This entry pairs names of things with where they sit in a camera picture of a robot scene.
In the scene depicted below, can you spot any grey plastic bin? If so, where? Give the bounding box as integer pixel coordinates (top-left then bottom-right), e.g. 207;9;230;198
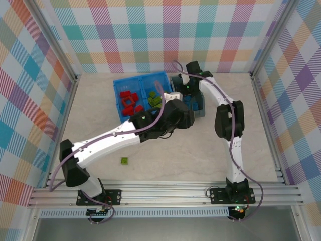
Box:
169;74;207;119

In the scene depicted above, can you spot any blue plastic bin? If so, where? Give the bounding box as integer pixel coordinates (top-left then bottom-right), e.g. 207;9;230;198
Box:
139;71;175;116
112;76;149;124

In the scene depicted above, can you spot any aluminium side bar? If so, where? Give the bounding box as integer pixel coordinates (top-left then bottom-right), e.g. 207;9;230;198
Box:
250;74;287;185
44;74;82;188

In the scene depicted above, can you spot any black base electronics board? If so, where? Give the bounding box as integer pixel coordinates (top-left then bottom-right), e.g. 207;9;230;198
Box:
86;207;112;224
227;205;248;223

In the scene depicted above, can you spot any grey metal sheet panel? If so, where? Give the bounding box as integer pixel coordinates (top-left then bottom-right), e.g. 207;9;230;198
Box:
30;217;301;241

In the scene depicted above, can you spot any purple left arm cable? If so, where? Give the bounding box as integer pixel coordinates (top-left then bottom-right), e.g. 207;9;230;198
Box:
50;80;168;224

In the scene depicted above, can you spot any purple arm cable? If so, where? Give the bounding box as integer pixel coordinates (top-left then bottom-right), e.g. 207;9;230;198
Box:
50;80;168;224
172;59;264;223

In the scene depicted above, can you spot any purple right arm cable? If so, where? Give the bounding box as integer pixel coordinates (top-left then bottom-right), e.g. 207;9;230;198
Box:
172;59;264;223

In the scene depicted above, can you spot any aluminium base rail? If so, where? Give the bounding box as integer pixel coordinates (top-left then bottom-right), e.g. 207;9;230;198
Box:
27;180;305;208

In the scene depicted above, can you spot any aluminium frame post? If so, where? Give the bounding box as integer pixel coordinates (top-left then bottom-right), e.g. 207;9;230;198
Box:
249;0;299;79
27;0;82;82

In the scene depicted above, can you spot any slotted grey cable duct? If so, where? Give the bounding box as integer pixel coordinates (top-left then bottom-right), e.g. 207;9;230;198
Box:
40;207;232;219

